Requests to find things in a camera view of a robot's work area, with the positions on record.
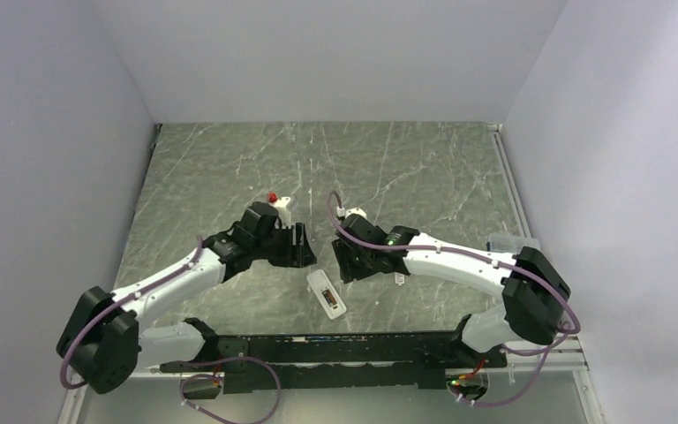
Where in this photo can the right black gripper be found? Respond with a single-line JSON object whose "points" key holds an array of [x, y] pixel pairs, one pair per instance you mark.
{"points": [[348, 270]]}

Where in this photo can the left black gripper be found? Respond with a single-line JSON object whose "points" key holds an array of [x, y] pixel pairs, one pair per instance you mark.
{"points": [[297, 255]]}

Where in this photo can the white remote control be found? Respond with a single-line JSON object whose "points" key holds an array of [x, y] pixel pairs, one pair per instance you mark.
{"points": [[324, 291]]}

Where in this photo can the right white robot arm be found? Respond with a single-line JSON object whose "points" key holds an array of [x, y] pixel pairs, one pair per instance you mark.
{"points": [[530, 296]]}

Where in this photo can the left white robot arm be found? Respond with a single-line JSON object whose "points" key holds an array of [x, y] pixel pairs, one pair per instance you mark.
{"points": [[110, 334]]}

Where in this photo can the clear plastic organizer box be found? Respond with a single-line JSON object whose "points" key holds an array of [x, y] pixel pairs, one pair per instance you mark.
{"points": [[506, 243]]}

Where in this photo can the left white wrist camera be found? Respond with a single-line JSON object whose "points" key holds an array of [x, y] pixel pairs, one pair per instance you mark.
{"points": [[282, 204]]}

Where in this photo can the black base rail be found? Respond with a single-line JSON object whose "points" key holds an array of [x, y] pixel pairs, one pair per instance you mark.
{"points": [[422, 359]]}

